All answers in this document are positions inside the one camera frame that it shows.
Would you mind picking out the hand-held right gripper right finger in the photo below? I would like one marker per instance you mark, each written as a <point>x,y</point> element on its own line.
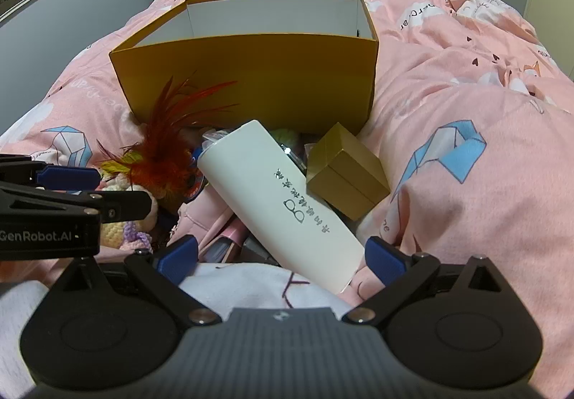
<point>384,262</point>

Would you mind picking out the pink pouch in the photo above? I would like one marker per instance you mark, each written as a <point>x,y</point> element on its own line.
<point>197,211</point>

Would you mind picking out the pink printed blanket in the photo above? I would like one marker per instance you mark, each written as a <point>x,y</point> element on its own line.
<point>448,90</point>

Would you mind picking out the yellow cardboard box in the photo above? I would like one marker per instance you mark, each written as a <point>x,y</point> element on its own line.
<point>269,81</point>

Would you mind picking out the pink tube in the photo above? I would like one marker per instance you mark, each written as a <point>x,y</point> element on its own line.
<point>231,237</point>

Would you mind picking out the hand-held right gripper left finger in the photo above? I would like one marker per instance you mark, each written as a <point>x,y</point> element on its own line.
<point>179,256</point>

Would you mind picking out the crocheted yarn doll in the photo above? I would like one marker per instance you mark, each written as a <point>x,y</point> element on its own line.
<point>121,228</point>

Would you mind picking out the pink green fluffy pompom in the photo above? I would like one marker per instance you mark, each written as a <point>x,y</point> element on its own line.
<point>282,137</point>

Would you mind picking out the small gold box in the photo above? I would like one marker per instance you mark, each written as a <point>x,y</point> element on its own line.
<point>345,184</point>

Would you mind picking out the clear pen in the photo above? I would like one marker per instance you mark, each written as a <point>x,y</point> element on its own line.
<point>293,155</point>

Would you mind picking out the red feather toy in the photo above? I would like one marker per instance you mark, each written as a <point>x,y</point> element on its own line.
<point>157,161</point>

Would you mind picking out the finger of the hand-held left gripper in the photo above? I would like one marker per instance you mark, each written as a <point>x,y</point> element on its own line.
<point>67,177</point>
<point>125,204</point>

